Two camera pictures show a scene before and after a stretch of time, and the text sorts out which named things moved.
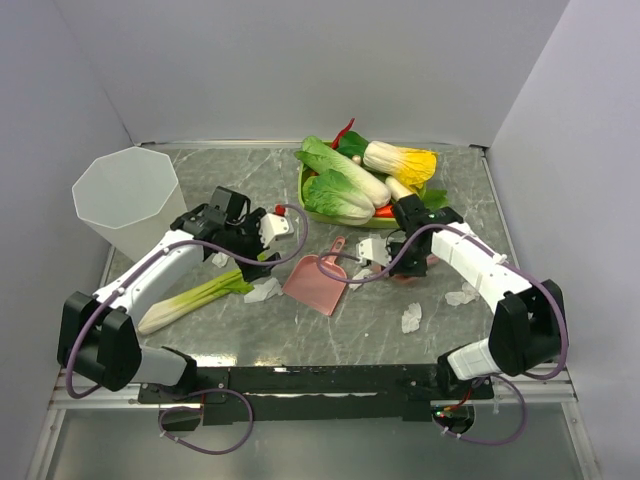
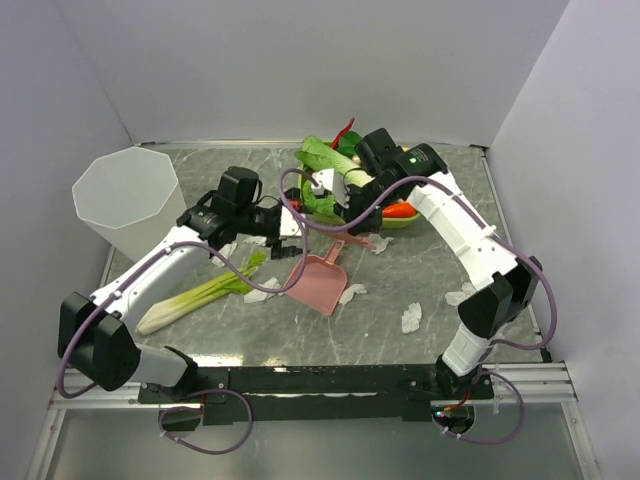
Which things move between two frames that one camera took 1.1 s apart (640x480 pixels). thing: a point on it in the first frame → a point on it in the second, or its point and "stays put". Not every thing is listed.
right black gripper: x=421 y=270 → x=367 y=225
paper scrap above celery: x=220 y=259 stays put
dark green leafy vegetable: x=352 y=144 stays put
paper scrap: x=411 y=318 stays put
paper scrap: x=469 y=293 stays put
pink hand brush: x=431 y=260 → x=346 y=236
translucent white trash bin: x=130 y=198 stays put
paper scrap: x=364 y=273 → x=350 y=291
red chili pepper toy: x=335 y=142 stays put
